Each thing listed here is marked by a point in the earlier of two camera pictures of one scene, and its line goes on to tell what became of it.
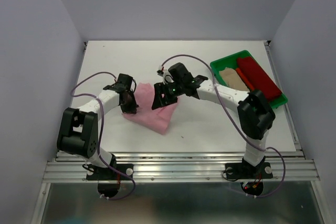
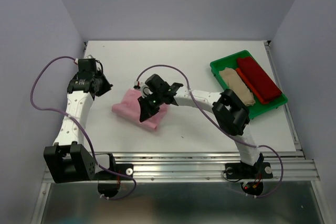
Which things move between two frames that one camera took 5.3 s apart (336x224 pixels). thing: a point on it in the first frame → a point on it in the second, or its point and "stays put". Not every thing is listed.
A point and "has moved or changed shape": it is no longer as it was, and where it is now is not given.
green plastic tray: [231, 61] stays put
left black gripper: [132, 108] → [107, 86]
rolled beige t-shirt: [232, 80] stays put
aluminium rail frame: [297, 167] stays put
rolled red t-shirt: [259, 80] stays put
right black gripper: [158, 102] → [145, 110]
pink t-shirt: [157, 120] has moved or changed shape
